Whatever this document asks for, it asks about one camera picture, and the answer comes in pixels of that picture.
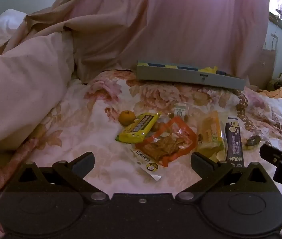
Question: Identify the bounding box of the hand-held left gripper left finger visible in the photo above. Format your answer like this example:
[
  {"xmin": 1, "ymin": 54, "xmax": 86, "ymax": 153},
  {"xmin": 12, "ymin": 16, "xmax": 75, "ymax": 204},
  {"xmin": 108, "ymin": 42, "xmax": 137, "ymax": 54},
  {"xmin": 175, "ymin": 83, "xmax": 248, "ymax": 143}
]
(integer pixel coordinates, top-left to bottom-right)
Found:
[{"xmin": 5, "ymin": 151, "xmax": 110, "ymax": 203}]

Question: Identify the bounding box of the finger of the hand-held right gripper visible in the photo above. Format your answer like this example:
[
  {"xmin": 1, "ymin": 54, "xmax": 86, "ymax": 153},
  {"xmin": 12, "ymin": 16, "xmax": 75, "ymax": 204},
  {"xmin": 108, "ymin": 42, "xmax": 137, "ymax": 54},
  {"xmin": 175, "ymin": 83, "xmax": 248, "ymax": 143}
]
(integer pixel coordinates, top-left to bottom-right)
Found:
[{"xmin": 259, "ymin": 143, "xmax": 282, "ymax": 166}]

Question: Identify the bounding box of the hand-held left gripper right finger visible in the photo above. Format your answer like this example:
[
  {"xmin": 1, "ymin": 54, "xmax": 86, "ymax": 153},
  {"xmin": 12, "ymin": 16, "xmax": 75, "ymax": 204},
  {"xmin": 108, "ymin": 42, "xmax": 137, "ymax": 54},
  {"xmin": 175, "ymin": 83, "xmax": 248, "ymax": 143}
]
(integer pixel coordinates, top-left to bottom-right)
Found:
[{"xmin": 176, "ymin": 151, "xmax": 272, "ymax": 203}]

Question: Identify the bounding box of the dark snack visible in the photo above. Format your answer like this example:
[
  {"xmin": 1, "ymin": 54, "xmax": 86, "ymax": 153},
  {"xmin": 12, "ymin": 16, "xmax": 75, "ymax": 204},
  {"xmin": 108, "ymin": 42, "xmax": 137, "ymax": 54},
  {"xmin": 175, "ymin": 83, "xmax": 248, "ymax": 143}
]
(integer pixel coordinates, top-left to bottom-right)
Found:
[{"xmin": 245, "ymin": 135, "xmax": 261, "ymax": 146}]

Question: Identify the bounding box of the mandarin orange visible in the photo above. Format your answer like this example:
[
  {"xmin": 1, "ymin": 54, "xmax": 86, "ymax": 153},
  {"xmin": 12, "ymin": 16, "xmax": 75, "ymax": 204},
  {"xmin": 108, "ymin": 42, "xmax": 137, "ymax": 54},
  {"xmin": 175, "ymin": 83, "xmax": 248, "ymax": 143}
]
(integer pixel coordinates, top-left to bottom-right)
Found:
[{"xmin": 119, "ymin": 110, "xmax": 135, "ymax": 126}]

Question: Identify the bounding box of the grey cardboard box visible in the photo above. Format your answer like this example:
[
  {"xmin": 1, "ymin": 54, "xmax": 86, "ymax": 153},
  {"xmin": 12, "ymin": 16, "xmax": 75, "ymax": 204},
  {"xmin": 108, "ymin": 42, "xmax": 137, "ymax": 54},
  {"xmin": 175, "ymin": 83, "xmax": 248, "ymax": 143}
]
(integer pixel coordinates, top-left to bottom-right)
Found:
[{"xmin": 136, "ymin": 60, "xmax": 246, "ymax": 90}]

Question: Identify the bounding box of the orange clear tofu snack packet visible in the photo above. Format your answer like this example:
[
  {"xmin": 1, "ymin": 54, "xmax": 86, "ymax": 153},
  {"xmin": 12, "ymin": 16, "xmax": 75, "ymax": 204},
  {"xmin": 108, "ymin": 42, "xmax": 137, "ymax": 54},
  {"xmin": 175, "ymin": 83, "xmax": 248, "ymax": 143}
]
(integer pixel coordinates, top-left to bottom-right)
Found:
[{"xmin": 135, "ymin": 117, "xmax": 198, "ymax": 168}]

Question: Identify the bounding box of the dark purple stick packet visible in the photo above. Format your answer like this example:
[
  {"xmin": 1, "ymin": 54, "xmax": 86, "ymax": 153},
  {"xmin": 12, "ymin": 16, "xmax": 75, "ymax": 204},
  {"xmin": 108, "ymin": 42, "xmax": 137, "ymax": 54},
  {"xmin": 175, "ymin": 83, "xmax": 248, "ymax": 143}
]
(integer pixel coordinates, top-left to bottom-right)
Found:
[{"xmin": 224, "ymin": 117, "xmax": 245, "ymax": 168}]

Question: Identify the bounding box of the white cartoon print packet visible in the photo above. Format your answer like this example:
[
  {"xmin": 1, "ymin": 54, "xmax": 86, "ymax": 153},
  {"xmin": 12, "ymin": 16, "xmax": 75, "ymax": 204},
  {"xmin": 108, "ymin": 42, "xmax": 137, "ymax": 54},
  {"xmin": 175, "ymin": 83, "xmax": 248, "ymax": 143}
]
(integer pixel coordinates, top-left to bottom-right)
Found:
[{"xmin": 130, "ymin": 146, "xmax": 162, "ymax": 182}]

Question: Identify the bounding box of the small white green packet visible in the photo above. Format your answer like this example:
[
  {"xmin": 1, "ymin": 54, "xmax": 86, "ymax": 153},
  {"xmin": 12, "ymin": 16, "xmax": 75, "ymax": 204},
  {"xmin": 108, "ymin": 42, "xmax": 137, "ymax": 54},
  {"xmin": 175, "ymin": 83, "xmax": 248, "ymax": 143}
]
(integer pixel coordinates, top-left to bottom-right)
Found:
[{"xmin": 173, "ymin": 102, "xmax": 190, "ymax": 123}]

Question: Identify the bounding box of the floral bed sheet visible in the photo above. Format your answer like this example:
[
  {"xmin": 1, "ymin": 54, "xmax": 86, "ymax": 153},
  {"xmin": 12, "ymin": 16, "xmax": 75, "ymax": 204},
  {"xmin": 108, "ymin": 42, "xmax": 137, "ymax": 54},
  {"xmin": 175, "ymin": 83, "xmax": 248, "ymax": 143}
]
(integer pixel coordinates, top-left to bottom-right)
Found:
[{"xmin": 0, "ymin": 70, "xmax": 282, "ymax": 239}]

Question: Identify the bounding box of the orange cloth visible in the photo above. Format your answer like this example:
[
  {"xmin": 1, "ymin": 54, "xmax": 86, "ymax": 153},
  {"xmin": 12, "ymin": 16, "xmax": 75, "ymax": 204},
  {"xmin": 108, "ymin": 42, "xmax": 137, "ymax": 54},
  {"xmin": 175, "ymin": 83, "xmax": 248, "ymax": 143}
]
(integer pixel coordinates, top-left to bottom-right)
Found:
[{"xmin": 259, "ymin": 87, "xmax": 282, "ymax": 103}]

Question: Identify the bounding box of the yellow snack packet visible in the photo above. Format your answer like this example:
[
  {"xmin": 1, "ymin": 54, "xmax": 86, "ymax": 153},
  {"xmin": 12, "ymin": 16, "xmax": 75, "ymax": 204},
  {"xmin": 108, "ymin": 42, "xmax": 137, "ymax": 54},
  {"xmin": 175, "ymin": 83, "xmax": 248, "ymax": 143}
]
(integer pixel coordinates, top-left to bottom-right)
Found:
[{"xmin": 116, "ymin": 112, "xmax": 162, "ymax": 144}]

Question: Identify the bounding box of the brown paper bag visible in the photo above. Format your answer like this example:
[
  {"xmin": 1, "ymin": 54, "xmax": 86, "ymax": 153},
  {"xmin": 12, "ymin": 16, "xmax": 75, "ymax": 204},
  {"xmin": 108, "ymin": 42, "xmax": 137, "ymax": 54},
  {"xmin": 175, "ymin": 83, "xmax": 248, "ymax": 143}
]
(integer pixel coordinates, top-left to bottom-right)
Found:
[{"xmin": 255, "ymin": 48, "xmax": 276, "ymax": 89}]

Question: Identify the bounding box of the yellow wrapper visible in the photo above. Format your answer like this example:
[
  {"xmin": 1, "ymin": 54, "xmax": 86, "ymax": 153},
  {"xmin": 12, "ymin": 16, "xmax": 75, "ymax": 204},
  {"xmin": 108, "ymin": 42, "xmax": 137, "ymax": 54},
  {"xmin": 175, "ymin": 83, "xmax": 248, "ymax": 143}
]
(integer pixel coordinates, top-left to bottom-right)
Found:
[{"xmin": 200, "ymin": 66, "xmax": 218, "ymax": 75}]

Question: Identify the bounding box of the pale pink quilt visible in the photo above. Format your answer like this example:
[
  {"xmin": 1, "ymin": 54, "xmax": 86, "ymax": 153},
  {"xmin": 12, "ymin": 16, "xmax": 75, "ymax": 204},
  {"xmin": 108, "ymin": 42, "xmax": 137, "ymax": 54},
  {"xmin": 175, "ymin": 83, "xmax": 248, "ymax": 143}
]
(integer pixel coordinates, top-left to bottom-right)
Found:
[{"xmin": 0, "ymin": 9, "xmax": 76, "ymax": 153}]

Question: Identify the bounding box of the pink curtain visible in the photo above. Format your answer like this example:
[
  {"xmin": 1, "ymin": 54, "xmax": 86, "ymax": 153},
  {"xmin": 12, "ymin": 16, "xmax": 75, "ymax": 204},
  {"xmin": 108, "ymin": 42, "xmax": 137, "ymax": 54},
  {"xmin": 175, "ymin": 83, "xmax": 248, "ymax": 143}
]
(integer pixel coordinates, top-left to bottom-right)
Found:
[{"xmin": 26, "ymin": 0, "xmax": 270, "ymax": 83}]

